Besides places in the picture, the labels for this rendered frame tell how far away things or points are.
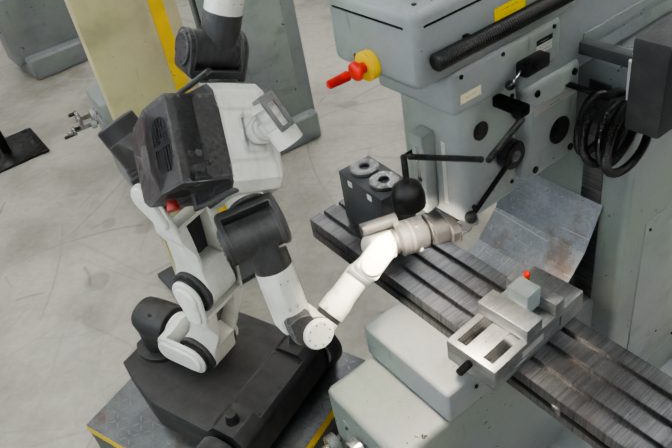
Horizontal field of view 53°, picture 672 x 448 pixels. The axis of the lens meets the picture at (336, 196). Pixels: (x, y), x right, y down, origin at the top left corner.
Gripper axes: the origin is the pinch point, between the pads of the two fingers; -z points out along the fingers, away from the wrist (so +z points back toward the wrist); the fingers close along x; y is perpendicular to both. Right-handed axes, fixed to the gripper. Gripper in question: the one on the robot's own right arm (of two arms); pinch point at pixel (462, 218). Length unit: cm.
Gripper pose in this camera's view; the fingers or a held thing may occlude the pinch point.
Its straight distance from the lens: 174.4
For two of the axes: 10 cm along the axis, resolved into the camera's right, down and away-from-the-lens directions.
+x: -3.2, -5.2, 7.9
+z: -9.4, 3.0, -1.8
